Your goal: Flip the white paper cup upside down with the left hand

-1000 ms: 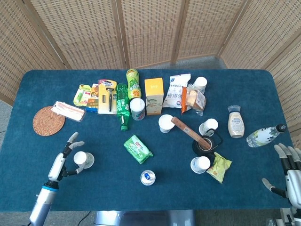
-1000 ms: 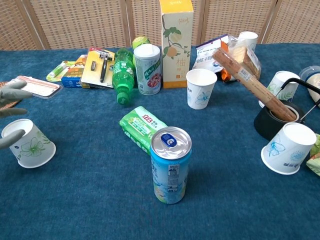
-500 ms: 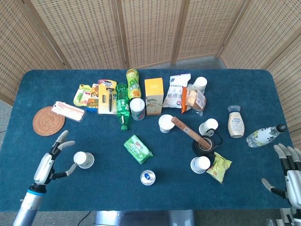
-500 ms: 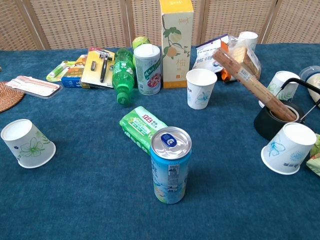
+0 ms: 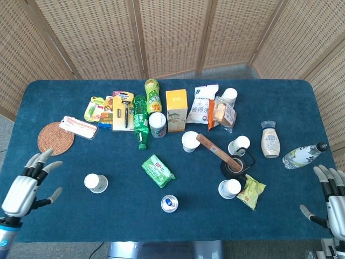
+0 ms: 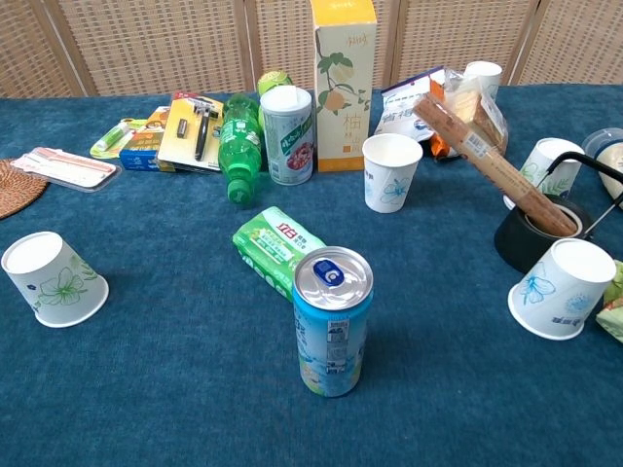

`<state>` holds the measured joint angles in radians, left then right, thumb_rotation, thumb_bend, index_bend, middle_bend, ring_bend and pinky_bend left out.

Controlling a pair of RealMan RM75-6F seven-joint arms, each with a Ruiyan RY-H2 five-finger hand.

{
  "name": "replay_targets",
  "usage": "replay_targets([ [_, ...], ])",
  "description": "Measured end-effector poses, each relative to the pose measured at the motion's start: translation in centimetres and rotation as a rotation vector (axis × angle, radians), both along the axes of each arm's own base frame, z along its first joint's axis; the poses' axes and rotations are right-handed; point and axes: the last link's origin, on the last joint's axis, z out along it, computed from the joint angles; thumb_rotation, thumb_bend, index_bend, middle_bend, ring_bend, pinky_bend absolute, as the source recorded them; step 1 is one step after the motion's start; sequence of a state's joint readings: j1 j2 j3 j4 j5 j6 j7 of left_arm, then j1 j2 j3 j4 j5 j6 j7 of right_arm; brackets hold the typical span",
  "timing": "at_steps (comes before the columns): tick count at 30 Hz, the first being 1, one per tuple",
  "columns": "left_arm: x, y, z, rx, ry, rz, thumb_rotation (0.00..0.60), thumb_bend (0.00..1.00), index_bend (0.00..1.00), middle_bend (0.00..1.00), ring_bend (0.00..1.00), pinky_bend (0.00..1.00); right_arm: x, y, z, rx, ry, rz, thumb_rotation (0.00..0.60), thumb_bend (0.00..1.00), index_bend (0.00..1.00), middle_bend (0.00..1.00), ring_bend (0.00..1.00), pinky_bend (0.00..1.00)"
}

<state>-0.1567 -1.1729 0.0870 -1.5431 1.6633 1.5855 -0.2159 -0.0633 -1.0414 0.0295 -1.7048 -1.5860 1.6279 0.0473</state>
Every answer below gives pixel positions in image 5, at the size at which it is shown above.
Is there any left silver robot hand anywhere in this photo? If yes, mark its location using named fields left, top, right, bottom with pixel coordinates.
left=1, top=147, right=64, bottom=224

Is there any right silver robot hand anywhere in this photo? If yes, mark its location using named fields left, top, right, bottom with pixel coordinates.
left=299, top=165, right=345, bottom=238

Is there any white paper cup blue print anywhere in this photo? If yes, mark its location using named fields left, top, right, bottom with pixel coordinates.
left=218, top=179, right=242, bottom=200
left=181, top=131, right=202, bottom=153
left=221, top=87, right=238, bottom=107
left=84, top=173, right=109, bottom=194

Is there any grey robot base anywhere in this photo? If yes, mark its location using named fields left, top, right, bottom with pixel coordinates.
left=107, top=240, right=224, bottom=259

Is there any white paper cup leaf print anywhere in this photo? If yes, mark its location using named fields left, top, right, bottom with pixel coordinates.
left=227, top=135, right=251, bottom=157

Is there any round woven rattan coaster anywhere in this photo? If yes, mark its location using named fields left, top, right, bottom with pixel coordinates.
left=37, top=121, right=75, bottom=156

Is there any clear bottle with black cap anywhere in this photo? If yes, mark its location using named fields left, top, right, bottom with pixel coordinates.
left=281, top=142, right=329, bottom=170

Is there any yellow green snack bag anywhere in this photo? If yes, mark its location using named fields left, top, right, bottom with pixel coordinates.
left=236, top=174, right=267, bottom=211

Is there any pink white toothbrush blister pack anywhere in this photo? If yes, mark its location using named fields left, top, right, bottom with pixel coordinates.
left=58, top=115, right=99, bottom=140

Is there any beige mayonnaise squeeze bottle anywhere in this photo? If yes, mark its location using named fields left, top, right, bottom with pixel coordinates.
left=260, top=120, right=282, bottom=159

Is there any blue table cloth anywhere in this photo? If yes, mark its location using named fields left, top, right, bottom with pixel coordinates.
left=0, top=79, right=341, bottom=243

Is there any green lip balm pack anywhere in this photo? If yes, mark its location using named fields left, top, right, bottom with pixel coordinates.
left=84, top=96, right=106, bottom=122

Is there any orange blue snack box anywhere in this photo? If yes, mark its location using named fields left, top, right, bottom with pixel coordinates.
left=97, top=96, right=114, bottom=130

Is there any black tape roll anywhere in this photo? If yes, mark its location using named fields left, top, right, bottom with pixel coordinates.
left=220, top=157, right=247, bottom=180

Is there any yellow razor blister pack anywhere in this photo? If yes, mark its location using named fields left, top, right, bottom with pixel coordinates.
left=112, top=91, right=135, bottom=132

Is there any green tissue pack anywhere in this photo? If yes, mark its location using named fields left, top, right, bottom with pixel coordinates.
left=142, top=154, right=176, bottom=189

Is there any green plastic soda bottle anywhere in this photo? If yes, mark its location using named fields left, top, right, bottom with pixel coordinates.
left=133, top=94, right=150, bottom=151

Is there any blue drink can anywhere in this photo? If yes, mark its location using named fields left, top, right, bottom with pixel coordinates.
left=161, top=194, right=180, bottom=213

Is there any clear wrapped bread package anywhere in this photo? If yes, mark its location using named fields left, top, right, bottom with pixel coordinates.
left=207, top=97, right=237, bottom=133

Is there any white lidded porridge can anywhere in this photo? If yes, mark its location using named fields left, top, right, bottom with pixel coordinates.
left=148, top=112, right=167, bottom=139

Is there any green yellow chips canister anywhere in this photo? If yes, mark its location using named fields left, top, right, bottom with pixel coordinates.
left=144, top=78, right=162, bottom=115

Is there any white blue powder bag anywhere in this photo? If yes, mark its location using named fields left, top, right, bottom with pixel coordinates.
left=185, top=84, right=219, bottom=125

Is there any yellow pomelo print carton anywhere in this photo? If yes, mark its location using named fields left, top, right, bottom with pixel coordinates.
left=165, top=89, right=188, bottom=133

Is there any woven bamboo folding screen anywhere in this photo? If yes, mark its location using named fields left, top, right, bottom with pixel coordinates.
left=0, top=0, right=345, bottom=160

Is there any white black robot frame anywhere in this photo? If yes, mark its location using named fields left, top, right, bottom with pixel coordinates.
left=315, top=237, right=345, bottom=259

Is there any black floor cable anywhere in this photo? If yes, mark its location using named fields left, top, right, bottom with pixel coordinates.
left=90, top=241, right=105, bottom=259

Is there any black wire handle clip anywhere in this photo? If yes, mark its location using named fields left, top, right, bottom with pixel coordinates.
left=231, top=147, right=256, bottom=173

